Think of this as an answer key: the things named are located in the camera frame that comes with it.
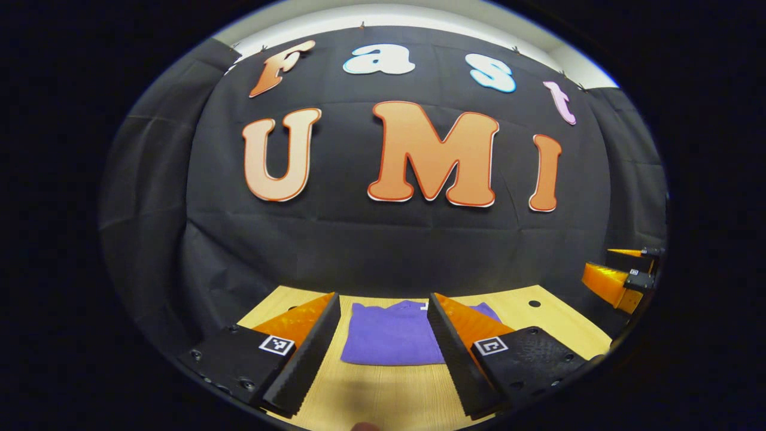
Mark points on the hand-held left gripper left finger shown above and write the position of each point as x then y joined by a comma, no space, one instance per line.
308,359

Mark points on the black backdrop cloth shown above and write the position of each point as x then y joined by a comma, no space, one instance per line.
389,245

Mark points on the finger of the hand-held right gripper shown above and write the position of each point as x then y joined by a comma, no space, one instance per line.
607,281
652,252

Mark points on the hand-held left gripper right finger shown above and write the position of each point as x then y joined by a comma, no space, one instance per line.
464,365

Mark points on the purple shirt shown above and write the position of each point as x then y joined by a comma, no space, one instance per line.
389,335

